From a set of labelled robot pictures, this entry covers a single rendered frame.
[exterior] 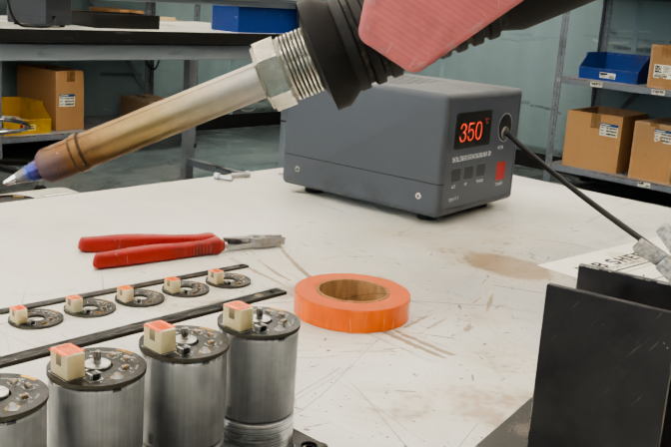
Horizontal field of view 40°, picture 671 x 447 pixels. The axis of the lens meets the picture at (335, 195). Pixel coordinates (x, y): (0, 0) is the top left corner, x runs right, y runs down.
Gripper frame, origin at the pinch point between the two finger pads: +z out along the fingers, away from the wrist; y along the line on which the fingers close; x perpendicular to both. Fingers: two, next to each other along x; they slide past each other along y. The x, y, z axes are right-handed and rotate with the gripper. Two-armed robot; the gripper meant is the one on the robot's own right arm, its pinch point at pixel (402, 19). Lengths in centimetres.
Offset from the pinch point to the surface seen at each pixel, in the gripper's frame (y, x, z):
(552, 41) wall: -498, 127, -48
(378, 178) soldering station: -47.4, 9.7, 9.5
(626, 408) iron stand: -8.6, 14.4, 6.5
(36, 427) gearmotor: 0.1, -2.0, 12.4
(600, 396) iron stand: -9.1, 13.7, 6.7
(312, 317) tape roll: -22.8, 6.5, 13.8
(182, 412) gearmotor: -3.1, 1.1, 11.8
